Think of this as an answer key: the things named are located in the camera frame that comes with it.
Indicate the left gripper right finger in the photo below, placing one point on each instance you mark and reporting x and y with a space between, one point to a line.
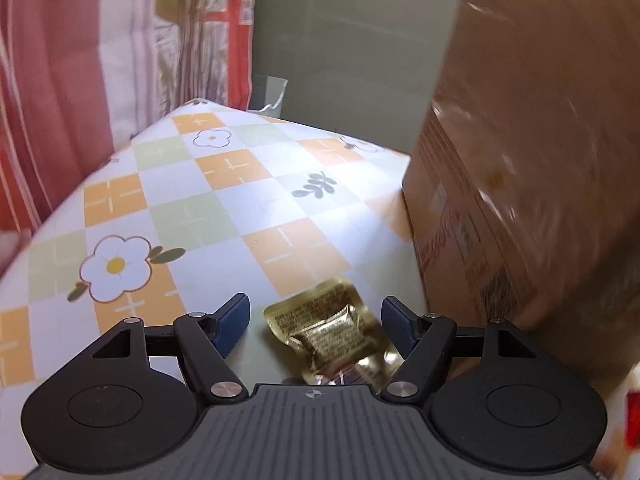
424 342

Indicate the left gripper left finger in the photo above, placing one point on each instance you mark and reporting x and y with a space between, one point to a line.
204 342

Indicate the gold foil snack packet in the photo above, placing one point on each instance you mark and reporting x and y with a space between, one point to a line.
335 337

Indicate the checkered floral tablecloth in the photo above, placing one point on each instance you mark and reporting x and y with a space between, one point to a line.
206 203

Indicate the brown cardboard box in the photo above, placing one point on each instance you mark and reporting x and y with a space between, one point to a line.
523 187

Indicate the pink printed backdrop curtain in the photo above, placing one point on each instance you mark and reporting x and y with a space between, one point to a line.
80 78

